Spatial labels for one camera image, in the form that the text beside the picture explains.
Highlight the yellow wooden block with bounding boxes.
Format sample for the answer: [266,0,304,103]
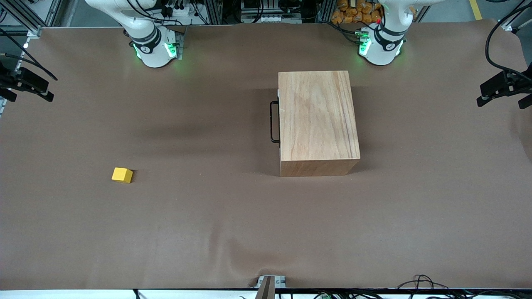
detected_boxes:
[111,167,134,184]

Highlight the wooden drawer with black handle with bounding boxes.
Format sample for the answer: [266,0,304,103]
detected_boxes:
[270,89,282,145]

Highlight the power strip with plugs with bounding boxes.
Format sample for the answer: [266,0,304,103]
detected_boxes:
[160,0,208,19]

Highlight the orange packed bags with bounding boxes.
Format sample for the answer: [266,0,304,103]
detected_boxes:
[332,0,383,24]

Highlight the light wooden cabinet box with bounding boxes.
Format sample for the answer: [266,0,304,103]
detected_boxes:
[278,71,361,177]

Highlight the brown table cover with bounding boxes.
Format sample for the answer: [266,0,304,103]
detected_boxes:
[0,19,532,290]

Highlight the metal equipment rack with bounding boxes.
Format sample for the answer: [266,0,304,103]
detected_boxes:
[220,0,325,24]

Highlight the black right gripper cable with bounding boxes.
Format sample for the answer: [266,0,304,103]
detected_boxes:
[0,33,58,81]

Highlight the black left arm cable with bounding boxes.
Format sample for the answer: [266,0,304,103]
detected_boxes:
[485,0,532,79]

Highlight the aluminium frame corner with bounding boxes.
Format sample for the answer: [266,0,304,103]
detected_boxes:
[0,0,46,77]
[501,0,532,32]

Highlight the black cable bundle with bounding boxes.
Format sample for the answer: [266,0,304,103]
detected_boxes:
[397,274,532,299]

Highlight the metal table edge bracket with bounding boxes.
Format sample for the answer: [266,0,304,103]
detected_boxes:
[258,275,286,299]

